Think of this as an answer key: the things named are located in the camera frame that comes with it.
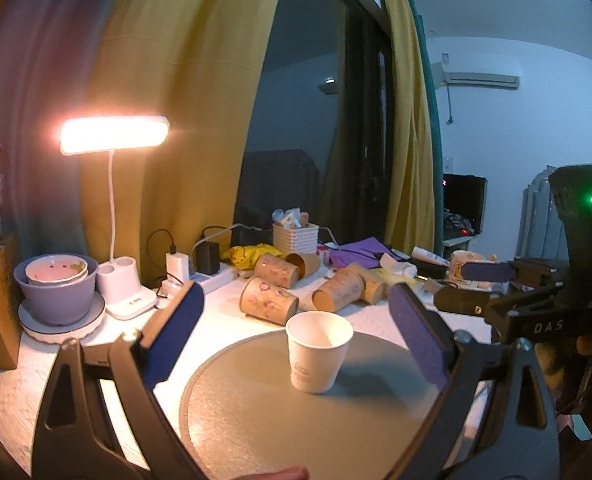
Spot white desk lamp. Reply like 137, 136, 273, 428
58, 115, 171, 321

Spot white charger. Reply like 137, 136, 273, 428
165, 252, 192, 287

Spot white tube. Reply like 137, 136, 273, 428
410, 246, 452, 267

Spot black cable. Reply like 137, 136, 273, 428
146, 229, 177, 283

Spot yellow cloth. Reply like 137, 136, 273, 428
229, 242, 291, 268

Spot purple cloth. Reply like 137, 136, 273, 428
328, 236, 413, 271

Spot black power adapter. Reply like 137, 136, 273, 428
195, 241, 221, 276

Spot black monitor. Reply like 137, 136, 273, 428
441, 173, 488, 239

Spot glass sliding door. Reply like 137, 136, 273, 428
235, 0, 393, 253

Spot patterned white mug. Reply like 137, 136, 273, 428
448, 250, 497, 292

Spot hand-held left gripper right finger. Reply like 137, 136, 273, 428
387, 282, 562, 480

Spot white power strip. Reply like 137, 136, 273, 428
157, 264, 240, 308

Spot white folding panel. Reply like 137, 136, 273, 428
517, 166, 573, 263

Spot green curtain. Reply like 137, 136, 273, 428
407, 0, 445, 213

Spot brown patterned paper cup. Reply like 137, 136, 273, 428
285, 252, 325, 280
311, 267, 367, 312
360, 274, 391, 307
239, 275, 299, 327
253, 252, 300, 289

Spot grey round mat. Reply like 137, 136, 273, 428
180, 329, 458, 480

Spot white cable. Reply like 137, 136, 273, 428
190, 223, 249, 257

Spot white paper cup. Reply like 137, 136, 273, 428
285, 311, 355, 395

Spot white round plate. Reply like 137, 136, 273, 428
18, 292, 108, 345

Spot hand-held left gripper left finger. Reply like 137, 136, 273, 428
30, 281, 207, 480

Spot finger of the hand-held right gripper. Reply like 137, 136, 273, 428
433, 285, 519, 317
462, 259, 569, 288

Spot white air conditioner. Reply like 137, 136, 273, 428
442, 70, 521, 93

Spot crumpled white wrapper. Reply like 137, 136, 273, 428
379, 253, 417, 278

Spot yellow curtain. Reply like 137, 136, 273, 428
77, 0, 290, 283
377, 0, 444, 257

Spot white woven basket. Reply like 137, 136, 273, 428
272, 207, 321, 257

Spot person's left hand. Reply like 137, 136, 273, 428
246, 466, 311, 480

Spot pink and white bowl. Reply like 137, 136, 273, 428
24, 255, 89, 287

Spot purple bowl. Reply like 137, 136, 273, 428
13, 253, 99, 326

